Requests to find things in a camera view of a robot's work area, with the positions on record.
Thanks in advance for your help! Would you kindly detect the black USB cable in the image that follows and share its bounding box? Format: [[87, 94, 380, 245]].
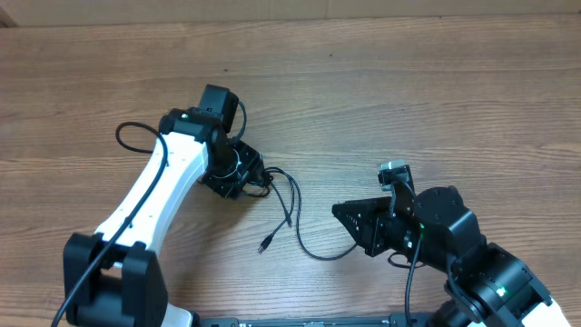
[[242, 166, 359, 263]]

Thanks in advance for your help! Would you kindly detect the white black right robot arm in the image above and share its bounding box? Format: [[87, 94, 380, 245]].
[[331, 186, 568, 326]]

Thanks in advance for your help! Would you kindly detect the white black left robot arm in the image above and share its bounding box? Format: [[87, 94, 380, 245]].
[[52, 84, 263, 327]]

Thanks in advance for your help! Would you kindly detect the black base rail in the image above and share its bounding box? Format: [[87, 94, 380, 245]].
[[192, 313, 407, 327]]

